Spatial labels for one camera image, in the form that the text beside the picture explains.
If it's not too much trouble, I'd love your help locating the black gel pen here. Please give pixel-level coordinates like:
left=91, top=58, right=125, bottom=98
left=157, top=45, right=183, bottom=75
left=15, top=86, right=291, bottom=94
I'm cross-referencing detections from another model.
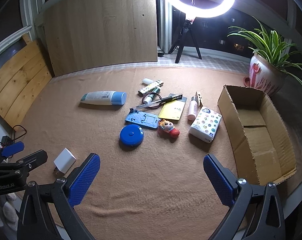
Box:
left=130, top=94, right=182, bottom=112

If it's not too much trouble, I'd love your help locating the green spider plant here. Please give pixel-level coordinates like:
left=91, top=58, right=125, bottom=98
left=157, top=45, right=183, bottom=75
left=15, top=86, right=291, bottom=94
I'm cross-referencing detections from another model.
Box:
left=228, top=21, right=302, bottom=86

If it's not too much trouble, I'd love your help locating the white usb charger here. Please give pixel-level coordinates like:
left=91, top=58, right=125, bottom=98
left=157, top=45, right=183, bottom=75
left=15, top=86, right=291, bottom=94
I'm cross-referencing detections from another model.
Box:
left=54, top=148, right=76, bottom=175

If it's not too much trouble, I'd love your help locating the white plastic cap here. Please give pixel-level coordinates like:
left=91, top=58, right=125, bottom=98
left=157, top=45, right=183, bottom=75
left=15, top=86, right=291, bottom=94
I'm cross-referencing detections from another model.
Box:
left=142, top=78, right=154, bottom=85

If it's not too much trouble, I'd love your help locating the pine wood headboard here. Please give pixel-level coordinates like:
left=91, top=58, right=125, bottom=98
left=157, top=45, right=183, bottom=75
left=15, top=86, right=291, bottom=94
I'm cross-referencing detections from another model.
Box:
left=0, top=40, right=52, bottom=131

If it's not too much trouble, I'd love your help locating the green white lip balm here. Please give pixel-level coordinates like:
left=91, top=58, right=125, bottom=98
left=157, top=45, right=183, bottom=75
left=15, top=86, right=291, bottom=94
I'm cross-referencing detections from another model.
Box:
left=142, top=86, right=161, bottom=103

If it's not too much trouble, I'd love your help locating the black cable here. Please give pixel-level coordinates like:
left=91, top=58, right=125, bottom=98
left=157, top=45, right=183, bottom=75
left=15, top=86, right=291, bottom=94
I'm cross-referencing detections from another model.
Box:
left=0, top=114, right=28, bottom=148

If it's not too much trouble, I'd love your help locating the wooden clothespin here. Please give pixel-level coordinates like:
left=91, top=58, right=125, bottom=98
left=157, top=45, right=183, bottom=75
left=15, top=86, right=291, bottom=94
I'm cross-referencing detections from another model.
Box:
left=194, top=92, right=203, bottom=107

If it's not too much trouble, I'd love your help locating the black tripod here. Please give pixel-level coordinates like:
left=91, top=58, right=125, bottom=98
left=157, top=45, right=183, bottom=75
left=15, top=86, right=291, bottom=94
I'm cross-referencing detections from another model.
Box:
left=168, top=20, right=202, bottom=63

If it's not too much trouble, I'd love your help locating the maroon hair tie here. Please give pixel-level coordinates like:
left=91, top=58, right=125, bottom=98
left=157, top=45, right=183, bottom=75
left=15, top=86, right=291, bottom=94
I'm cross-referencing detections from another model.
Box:
left=141, top=91, right=164, bottom=110

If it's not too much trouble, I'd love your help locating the white red flower pot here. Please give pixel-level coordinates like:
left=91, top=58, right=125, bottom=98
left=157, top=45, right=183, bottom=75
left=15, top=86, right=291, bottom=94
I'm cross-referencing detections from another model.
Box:
left=249, top=53, right=286, bottom=96

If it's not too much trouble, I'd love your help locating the patterned tissue pack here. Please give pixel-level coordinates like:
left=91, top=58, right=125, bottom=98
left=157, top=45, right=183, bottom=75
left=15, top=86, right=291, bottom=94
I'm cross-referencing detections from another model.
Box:
left=188, top=107, right=222, bottom=144

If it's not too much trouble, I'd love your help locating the white lotion bottle blue cap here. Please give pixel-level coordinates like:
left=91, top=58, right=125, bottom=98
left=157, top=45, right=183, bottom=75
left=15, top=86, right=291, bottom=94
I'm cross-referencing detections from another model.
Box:
left=80, top=91, right=127, bottom=106

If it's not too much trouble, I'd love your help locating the blue round tape measure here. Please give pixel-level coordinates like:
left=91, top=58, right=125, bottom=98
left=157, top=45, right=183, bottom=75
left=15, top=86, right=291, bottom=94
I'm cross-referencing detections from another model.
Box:
left=119, top=124, right=144, bottom=147

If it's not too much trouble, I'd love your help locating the pink small bottle grey cap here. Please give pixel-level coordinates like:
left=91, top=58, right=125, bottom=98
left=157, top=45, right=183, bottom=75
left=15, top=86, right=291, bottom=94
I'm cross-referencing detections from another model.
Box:
left=187, top=100, right=198, bottom=121

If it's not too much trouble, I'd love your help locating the blue plastic phone stand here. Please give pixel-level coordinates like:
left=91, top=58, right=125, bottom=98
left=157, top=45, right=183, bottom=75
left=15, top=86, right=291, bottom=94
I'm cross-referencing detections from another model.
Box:
left=125, top=111, right=159, bottom=129

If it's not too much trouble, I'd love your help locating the yellow grey card package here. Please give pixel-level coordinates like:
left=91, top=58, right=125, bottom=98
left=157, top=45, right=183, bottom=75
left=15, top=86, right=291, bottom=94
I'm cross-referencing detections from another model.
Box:
left=158, top=96, right=187, bottom=121

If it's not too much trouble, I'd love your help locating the brown cardboard box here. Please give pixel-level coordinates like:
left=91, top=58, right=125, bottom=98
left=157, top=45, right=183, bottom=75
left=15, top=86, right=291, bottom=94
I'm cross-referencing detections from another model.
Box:
left=218, top=85, right=297, bottom=185

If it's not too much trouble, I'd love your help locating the orange red toy figure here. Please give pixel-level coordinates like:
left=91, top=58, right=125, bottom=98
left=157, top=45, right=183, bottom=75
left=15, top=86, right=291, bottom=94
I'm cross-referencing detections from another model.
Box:
left=158, top=119, right=180, bottom=139

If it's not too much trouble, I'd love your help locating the large wooden board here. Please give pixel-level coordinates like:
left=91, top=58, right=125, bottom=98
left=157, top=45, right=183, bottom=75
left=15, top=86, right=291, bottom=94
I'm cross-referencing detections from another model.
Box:
left=43, top=0, right=158, bottom=76

